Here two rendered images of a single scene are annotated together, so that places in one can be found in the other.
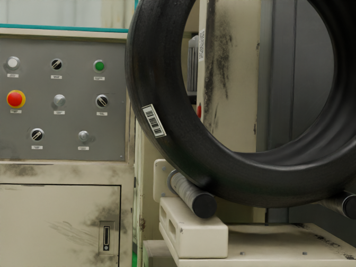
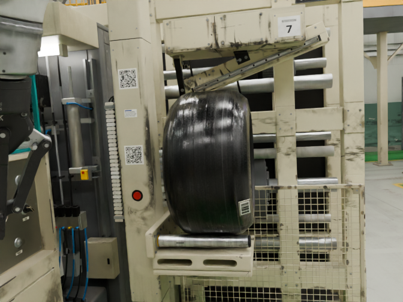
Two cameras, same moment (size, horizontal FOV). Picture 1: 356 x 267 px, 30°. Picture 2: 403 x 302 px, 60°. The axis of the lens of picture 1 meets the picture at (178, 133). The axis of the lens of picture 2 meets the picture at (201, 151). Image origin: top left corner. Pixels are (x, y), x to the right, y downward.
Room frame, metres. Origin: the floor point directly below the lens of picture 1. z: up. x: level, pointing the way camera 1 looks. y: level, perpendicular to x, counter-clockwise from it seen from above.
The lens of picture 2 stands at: (0.95, 1.15, 1.36)
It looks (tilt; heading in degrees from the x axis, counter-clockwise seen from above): 6 degrees down; 288
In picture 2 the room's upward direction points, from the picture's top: 3 degrees counter-clockwise
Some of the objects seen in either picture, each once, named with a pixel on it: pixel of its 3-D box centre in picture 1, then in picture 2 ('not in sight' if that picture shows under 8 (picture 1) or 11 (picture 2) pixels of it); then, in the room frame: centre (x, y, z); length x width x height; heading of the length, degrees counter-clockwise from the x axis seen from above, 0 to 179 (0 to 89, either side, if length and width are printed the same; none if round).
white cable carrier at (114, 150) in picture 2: not in sight; (117, 162); (1.70, -0.08, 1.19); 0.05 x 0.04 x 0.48; 97
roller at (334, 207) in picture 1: (323, 194); not in sight; (1.38, -0.31, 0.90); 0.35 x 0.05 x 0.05; 7
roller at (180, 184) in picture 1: (190, 192); (202, 240); (1.35, -0.03, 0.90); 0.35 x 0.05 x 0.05; 7
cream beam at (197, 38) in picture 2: not in sight; (234, 36); (1.28, -0.48, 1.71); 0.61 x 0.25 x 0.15; 7
